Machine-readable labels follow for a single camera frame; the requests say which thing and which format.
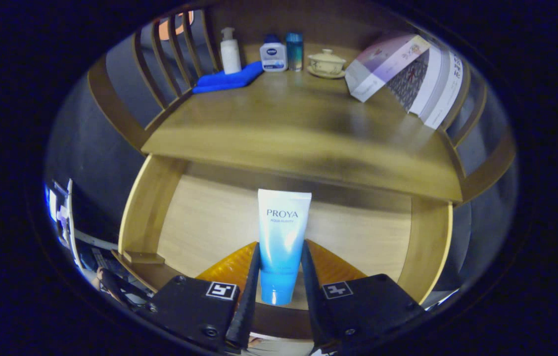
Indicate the purple white book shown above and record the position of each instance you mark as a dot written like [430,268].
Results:
[383,64]

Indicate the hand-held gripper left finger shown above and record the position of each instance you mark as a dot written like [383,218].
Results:
[249,306]

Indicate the blue folded cloth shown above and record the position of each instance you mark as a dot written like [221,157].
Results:
[224,80]

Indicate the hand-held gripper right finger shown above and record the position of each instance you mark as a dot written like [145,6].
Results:
[308,296]

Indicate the blue white cosmetic tube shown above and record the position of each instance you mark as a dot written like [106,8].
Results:
[283,237]

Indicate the wooden cabinet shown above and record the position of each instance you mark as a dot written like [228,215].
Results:
[318,29]

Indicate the white desk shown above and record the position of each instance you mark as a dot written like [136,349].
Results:
[72,232]

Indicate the teal bottle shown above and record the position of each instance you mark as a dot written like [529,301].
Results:
[294,52]

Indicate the wooden drawer with black knob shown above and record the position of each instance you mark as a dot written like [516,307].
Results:
[209,222]

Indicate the white bottle with blue cap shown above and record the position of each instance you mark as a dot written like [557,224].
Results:
[273,57]

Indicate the white pump bottle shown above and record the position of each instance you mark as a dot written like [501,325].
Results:
[231,57]

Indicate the beige lidded teacup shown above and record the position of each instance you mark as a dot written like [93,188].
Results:
[327,64]

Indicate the wooden countertop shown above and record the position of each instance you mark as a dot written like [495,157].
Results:
[284,123]

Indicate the white book with patterned cover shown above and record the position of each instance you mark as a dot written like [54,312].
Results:
[410,81]

